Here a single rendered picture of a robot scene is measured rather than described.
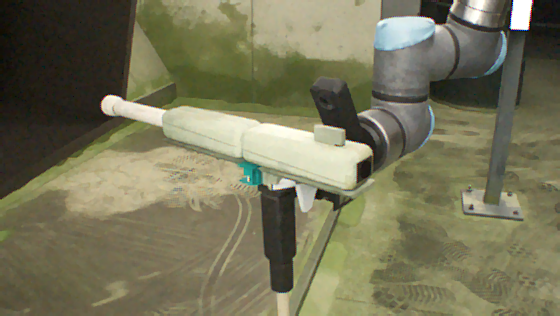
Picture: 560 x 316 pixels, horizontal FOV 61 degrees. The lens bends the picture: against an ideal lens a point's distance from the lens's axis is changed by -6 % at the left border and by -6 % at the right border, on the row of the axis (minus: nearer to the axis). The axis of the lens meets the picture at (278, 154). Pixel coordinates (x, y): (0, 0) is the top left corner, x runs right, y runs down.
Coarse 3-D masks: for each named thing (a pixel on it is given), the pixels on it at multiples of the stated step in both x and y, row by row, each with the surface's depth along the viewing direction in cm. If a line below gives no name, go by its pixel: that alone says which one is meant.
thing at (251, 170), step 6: (246, 162) 60; (246, 168) 58; (252, 168) 58; (246, 174) 59; (252, 174) 58; (258, 174) 58; (240, 180) 60; (246, 180) 60; (252, 180) 58; (258, 180) 59
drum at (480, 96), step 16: (448, 0) 276; (528, 32) 274; (448, 80) 287; (464, 80) 280; (480, 80) 275; (496, 80) 274; (432, 96) 305; (448, 96) 290; (464, 96) 282; (480, 96) 278; (496, 96) 277
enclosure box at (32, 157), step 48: (0, 0) 101; (48, 0) 99; (96, 0) 97; (0, 48) 105; (48, 48) 102; (96, 48) 100; (0, 96) 104; (48, 96) 106; (96, 96) 104; (0, 144) 84; (48, 144) 88; (0, 192) 68
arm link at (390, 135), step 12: (360, 120) 72; (372, 120) 71; (384, 120) 72; (384, 132) 70; (396, 132) 72; (384, 144) 71; (396, 144) 72; (384, 156) 71; (396, 156) 73; (372, 168) 73
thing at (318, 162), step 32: (192, 128) 63; (224, 128) 59; (256, 128) 58; (288, 128) 57; (320, 128) 52; (224, 160) 61; (256, 160) 57; (288, 160) 53; (320, 160) 50; (352, 160) 48; (288, 192) 59; (352, 192) 50; (288, 224) 60; (288, 256) 61; (288, 288) 63
